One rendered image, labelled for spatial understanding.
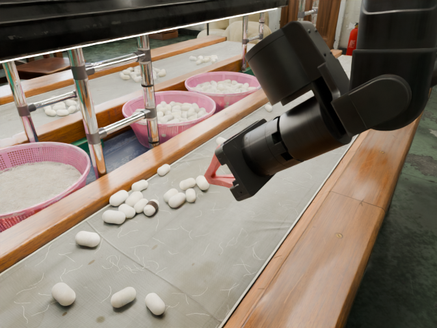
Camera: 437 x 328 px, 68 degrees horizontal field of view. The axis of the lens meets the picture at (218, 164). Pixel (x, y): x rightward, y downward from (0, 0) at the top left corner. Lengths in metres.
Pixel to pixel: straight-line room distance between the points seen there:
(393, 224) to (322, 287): 1.46
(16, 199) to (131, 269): 0.31
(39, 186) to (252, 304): 0.49
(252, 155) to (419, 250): 1.49
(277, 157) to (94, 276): 0.31
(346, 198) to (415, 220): 1.38
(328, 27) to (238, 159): 5.15
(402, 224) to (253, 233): 1.44
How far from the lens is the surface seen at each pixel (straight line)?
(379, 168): 0.73
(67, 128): 0.93
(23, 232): 0.58
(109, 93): 1.21
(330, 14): 5.45
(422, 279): 1.67
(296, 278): 0.46
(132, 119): 0.69
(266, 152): 0.35
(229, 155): 0.35
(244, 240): 0.53
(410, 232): 1.88
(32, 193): 0.72
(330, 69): 0.32
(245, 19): 1.49
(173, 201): 0.58
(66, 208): 0.60
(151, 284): 0.48
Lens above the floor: 1.11
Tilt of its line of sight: 31 degrees down
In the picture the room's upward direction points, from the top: straight up
